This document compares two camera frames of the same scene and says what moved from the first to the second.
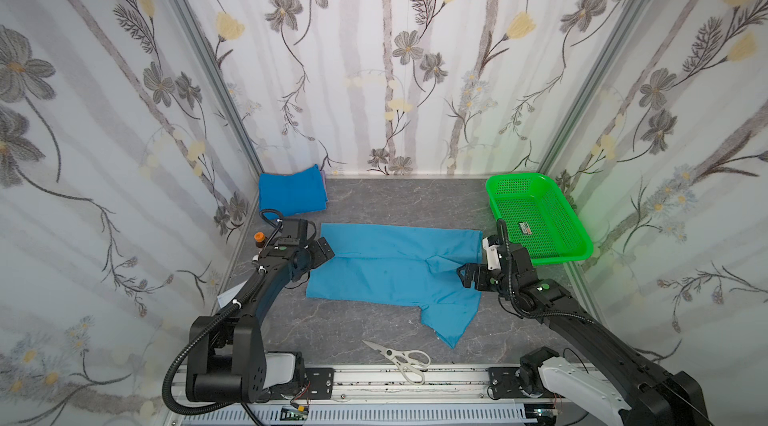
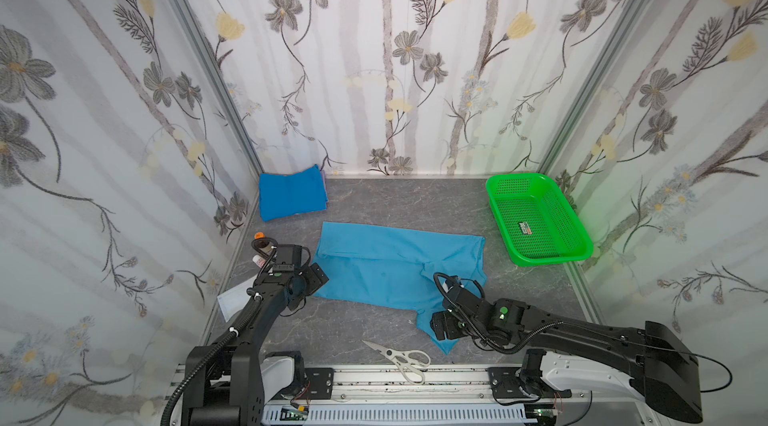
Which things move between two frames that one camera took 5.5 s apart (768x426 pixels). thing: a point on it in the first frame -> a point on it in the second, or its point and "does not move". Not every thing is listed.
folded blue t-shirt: x=295 y=193 does not move
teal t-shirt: x=401 y=267 does not move
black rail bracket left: x=319 y=383 does not move
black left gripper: x=321 y=249 -> x=271 y=255
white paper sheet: x=228 y=296 does not move
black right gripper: x=474 y=276 -> x=447 y=323
